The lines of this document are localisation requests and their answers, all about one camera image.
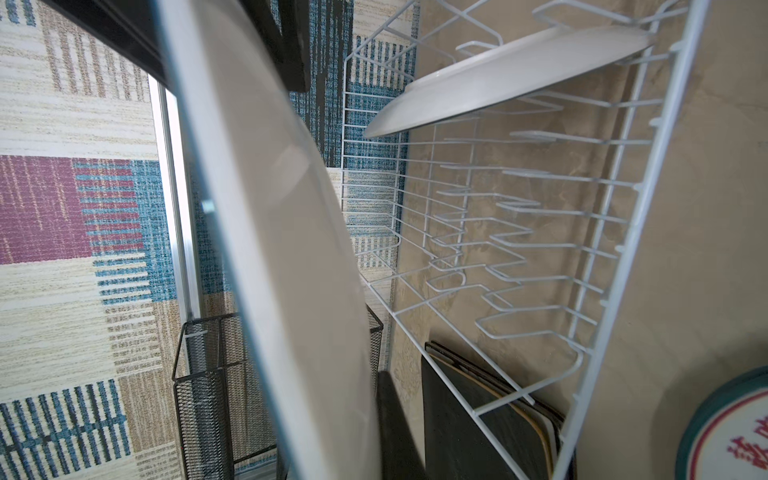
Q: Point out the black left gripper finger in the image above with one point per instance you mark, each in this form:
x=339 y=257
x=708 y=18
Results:
x=399 y=456

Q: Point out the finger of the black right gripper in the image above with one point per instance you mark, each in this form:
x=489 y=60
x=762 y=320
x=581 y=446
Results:
x=285 y=35

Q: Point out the white round plate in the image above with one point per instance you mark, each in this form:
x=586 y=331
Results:
x=283 y=235
x=727 y=436
x=510 y=71

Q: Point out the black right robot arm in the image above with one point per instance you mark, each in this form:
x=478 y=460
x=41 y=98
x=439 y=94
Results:
x=129 y=28

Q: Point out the black mesh shelf rack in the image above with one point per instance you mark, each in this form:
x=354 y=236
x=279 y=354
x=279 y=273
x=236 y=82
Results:
x=204 y=396

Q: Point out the white wire dish rack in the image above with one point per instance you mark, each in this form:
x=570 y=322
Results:
x=507 y=234

